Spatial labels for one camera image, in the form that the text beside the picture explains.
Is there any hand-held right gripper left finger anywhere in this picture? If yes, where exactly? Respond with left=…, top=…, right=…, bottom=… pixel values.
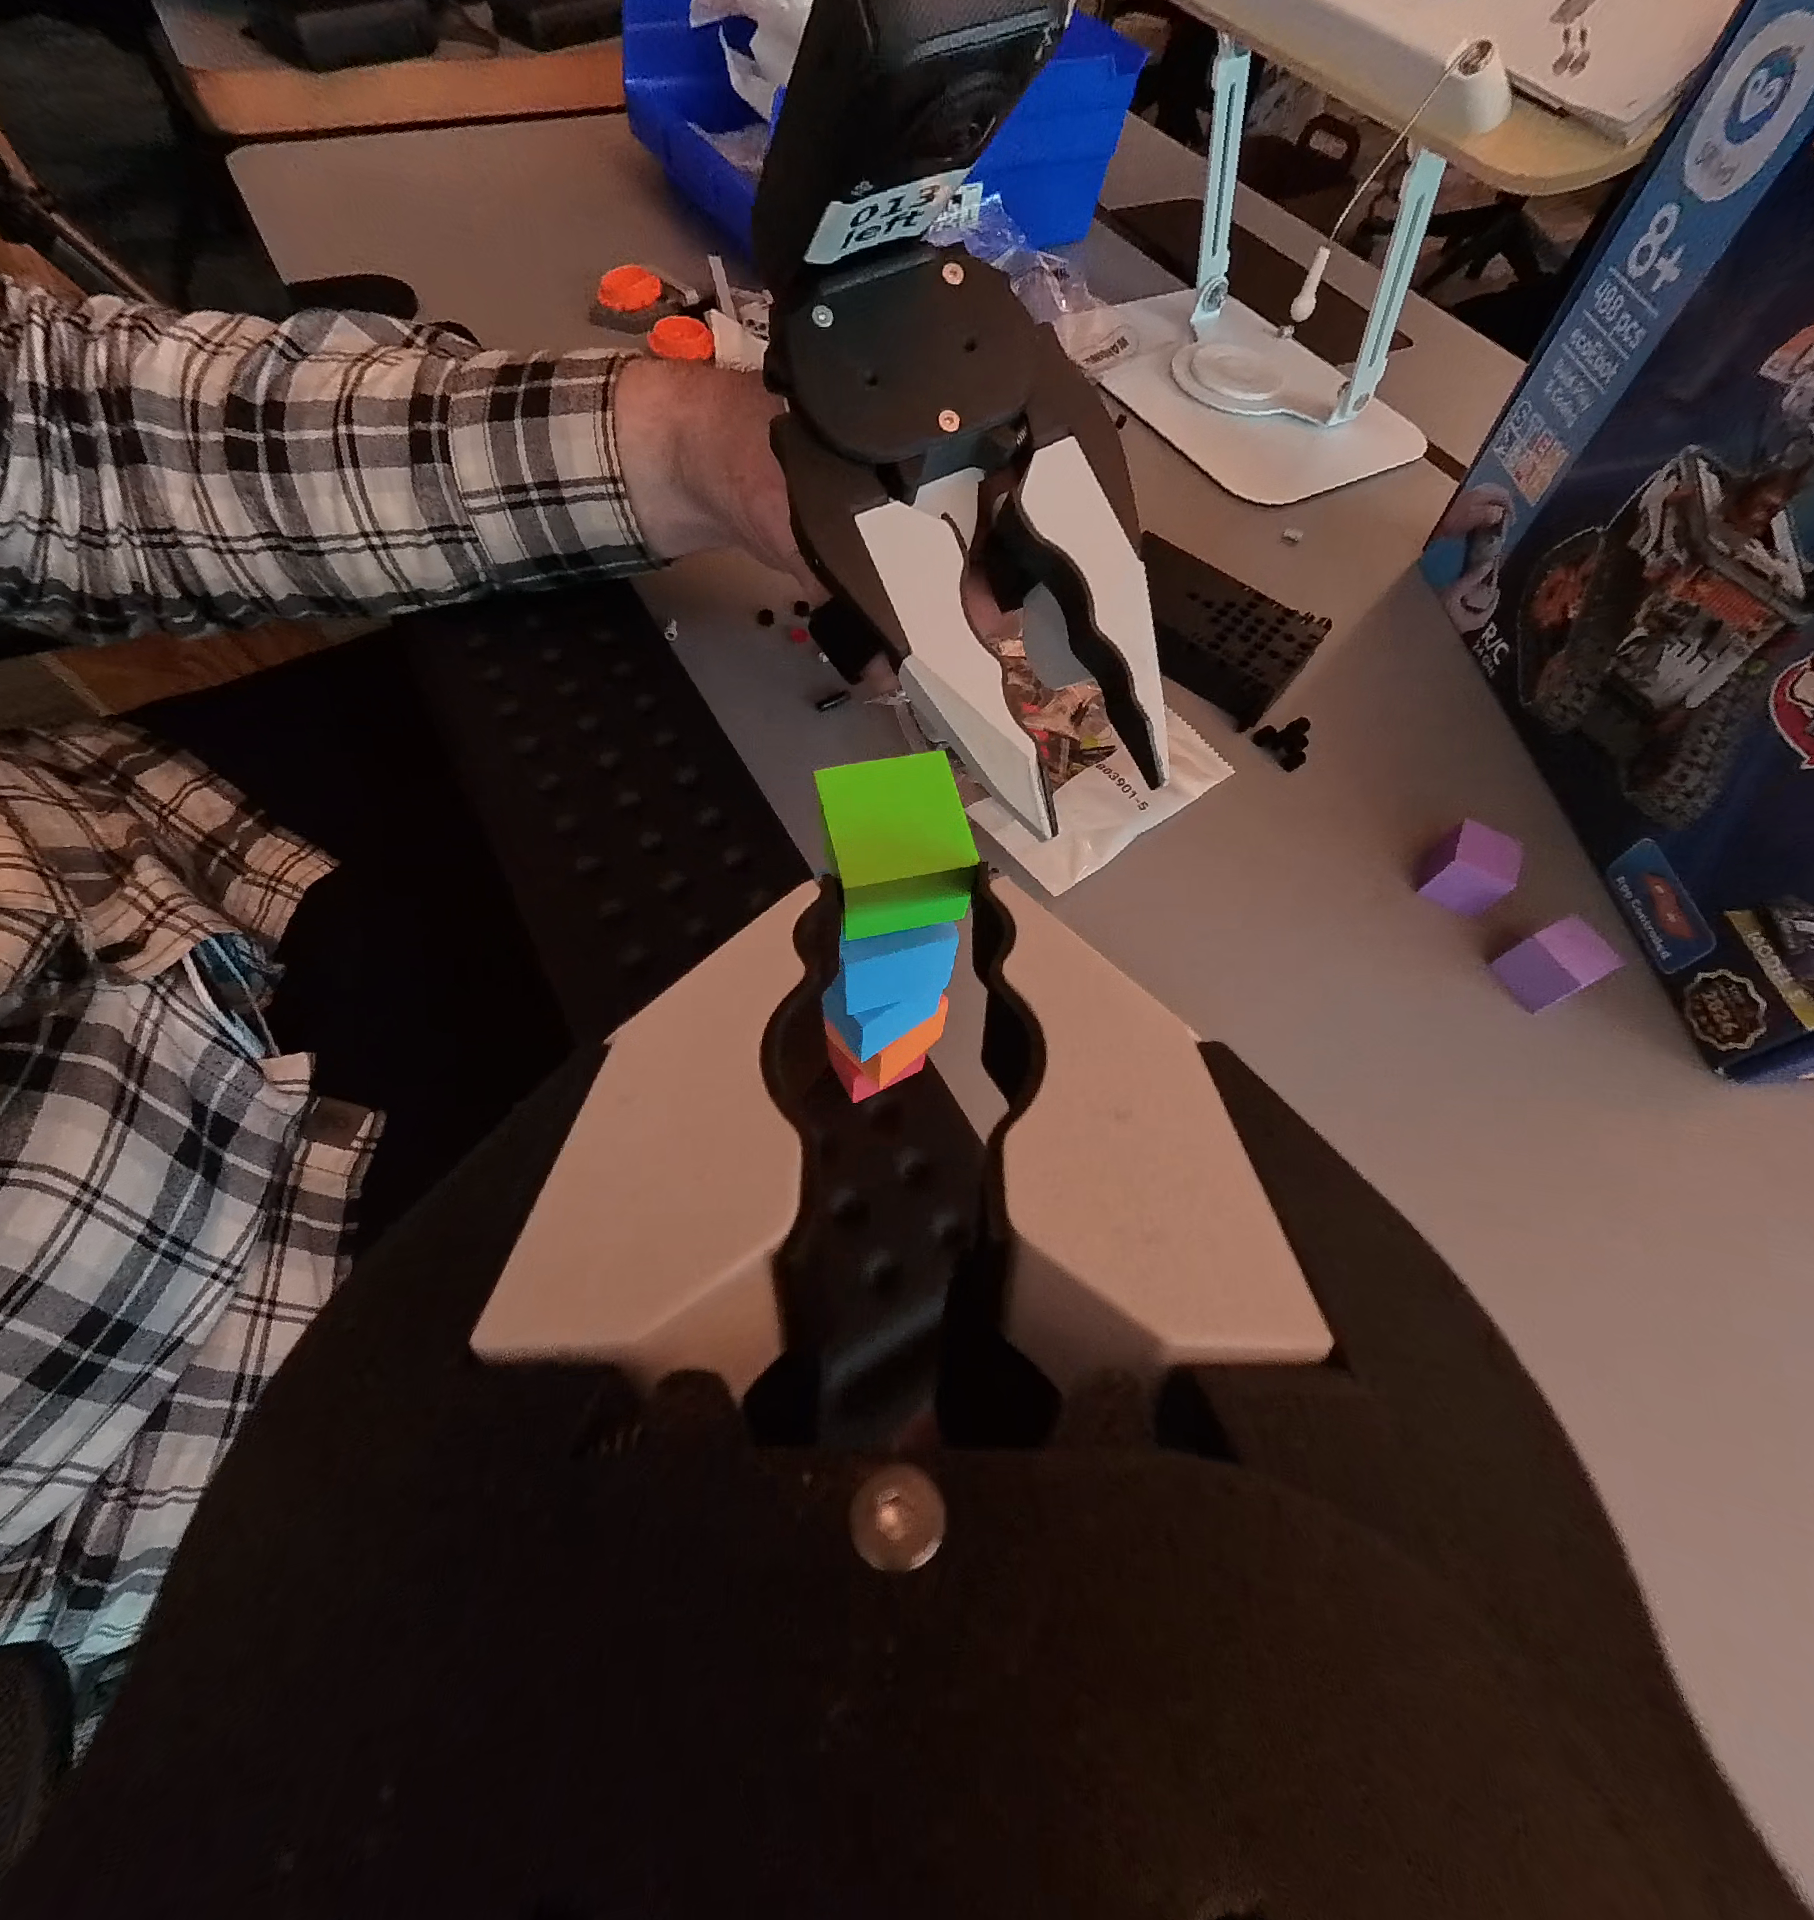
left=472, top=877, right=839, bottom=1451

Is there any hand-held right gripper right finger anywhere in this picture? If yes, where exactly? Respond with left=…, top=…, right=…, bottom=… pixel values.
left=937, top=877, right=1337, bottom=1451

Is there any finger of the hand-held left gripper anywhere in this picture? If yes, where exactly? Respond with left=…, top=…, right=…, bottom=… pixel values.
left=994, top=442, right=1173, bottom=793
left=851, top=477, right=1062, bottom=840

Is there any green foam cube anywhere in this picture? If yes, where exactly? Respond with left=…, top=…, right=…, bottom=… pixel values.
left=814, top=751, right=984, bottom=942

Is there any orange foam cube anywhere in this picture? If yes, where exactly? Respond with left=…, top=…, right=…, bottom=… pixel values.
left=864, top=996, right=953, bottom=1091

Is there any blue foam cube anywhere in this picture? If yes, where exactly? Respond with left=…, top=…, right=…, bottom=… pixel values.
left=840, top=918, right=966, bottom=1023
left=820, top=974, right=947, bottom=1063

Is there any purple foam cube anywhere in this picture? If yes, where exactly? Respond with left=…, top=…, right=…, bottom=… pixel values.
left=1416, top=817, right=1525, bottom=920
left=1492, top=915, right=1626, bottom=1015

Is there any person's left hand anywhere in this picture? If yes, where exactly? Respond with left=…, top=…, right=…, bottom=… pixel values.
left=614, top=357, right=911, bottom=708

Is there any black perforated building plate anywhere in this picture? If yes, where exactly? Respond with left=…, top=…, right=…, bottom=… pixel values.
left=1139, top=533, right=1337, bottom=730

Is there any clear printed plastic bag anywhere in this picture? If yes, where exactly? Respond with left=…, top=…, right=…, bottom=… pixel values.
left=704, top=195, right=1142, bottom=385

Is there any white book stand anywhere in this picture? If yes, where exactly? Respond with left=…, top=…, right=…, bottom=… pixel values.
left=1102, top=30, right=1517, bottom=509

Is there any clear bag of building parts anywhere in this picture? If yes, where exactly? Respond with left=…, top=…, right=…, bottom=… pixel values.
left=966, top=630, right=1236, bottom=900

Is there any blue plastic bin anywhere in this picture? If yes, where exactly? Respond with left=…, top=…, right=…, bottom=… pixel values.
left=623, top=0, right=1153, bottom=281

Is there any person's plaid shirt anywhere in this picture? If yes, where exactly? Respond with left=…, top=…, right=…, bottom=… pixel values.
left=0, top=720, right=389, bottom=1743

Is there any blue toy robot box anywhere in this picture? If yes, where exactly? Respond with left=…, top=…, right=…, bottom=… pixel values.
left=1420, top=0, right=1814, bottom=1082

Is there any white instruction booklet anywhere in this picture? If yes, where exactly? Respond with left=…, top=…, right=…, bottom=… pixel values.
left=1506, top=0, right=1743, bottom=144

